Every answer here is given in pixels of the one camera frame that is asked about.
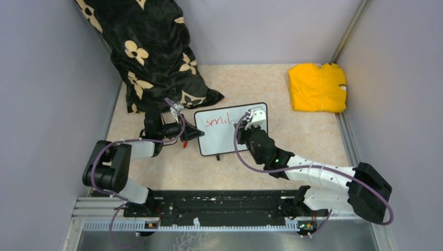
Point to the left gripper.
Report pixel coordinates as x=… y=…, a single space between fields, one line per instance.
x=190 y=133

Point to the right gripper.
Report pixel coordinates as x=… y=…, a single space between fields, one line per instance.
x=242 y=132

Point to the black framed whiteboard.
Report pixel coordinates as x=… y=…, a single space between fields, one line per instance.
x=218 y=126

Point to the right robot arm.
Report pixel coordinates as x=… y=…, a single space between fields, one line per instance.
x=329 y=184

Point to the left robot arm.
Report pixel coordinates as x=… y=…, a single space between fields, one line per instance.
x=108 y=167

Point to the yellow folded cloth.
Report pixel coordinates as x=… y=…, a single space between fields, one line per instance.
x=317 y=88

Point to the black floral blanket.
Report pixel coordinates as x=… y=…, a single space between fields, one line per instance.
x=150 y=48

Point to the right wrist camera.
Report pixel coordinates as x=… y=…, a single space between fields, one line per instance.
x=255 y=117

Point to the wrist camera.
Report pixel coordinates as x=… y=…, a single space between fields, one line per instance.
x=255 y=117
x=175 y=109

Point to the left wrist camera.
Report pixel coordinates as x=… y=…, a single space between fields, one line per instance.
x=175 y=109

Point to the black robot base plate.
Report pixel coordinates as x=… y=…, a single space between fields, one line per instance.
x=244 y=209

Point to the aluminium side rail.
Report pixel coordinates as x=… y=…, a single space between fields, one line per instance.
x=349 y=149

